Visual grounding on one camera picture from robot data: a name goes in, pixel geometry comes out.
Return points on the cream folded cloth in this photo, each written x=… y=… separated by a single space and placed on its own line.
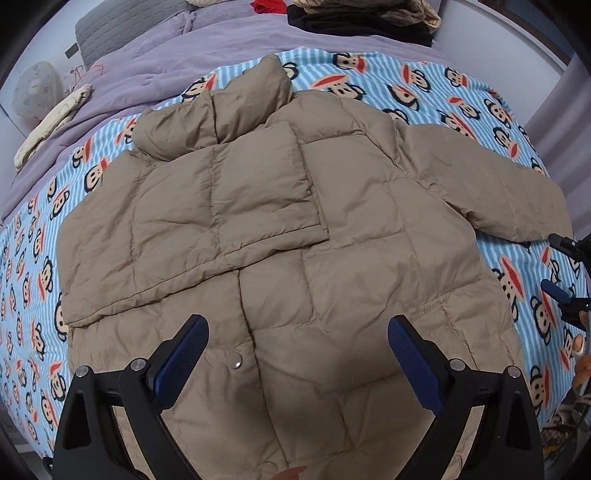
x=55 y=120

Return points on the white round plush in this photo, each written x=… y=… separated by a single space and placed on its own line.
x=37 y=90

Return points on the person's right hand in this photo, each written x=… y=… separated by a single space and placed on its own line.
x=581 y=344

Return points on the person's left hand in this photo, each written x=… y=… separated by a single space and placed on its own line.
x=288 y=474

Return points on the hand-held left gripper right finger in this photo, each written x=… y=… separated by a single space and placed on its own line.
x=413 y=364

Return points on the red cloth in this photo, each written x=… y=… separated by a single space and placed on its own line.
x=268 y=6

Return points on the purple quilt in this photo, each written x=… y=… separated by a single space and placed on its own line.
x=152 y=55

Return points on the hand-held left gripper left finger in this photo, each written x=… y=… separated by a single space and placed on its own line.
x=182 y=357

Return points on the patterned brown cloth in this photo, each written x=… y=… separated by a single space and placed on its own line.
x=561 y=434

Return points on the khaki puffer jacket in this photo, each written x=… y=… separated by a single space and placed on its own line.
x=277 y=230

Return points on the blue striped monkey print blanket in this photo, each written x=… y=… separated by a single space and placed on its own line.
x=415 y=92

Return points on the brown beige folded clothes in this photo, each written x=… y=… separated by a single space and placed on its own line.
x=351 y=8

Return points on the grey pillow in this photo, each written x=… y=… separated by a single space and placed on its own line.
x=115 y=27

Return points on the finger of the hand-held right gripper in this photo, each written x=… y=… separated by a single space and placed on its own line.
x=554 y=290
x=570 y=244

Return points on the black folded clothes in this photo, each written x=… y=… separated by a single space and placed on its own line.
x=369 y=31

